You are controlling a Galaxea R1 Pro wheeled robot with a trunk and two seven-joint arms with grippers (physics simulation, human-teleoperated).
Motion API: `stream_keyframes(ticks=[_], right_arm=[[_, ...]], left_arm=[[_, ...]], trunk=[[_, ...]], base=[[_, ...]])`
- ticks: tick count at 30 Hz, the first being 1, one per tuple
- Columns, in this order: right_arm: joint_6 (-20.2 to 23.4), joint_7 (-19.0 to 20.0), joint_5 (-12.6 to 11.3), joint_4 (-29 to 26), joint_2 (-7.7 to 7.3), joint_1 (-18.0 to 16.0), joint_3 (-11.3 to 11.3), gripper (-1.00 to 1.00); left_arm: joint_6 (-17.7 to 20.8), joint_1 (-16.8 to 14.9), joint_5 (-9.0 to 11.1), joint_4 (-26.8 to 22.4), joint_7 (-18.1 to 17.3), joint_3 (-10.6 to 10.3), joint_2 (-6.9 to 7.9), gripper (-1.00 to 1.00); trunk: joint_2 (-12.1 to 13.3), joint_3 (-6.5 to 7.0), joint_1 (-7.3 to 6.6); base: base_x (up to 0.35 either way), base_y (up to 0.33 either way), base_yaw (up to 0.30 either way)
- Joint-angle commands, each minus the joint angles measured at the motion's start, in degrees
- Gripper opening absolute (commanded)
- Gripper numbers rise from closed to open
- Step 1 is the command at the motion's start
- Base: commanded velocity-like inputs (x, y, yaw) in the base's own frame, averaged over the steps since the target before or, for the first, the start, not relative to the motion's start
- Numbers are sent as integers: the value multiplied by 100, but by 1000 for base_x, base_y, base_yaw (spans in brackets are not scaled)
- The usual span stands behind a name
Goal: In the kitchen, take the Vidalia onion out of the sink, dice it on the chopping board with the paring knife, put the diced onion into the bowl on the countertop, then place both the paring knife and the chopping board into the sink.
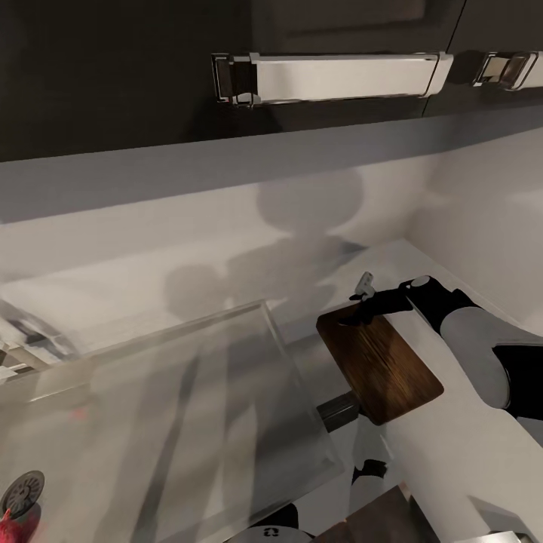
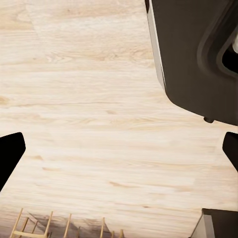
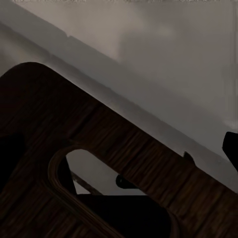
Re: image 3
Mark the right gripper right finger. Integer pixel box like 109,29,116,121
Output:
222,132,238,171

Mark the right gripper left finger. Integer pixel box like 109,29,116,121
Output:
0,132,26,191

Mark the cutting board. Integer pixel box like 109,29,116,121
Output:
0,62,238,238

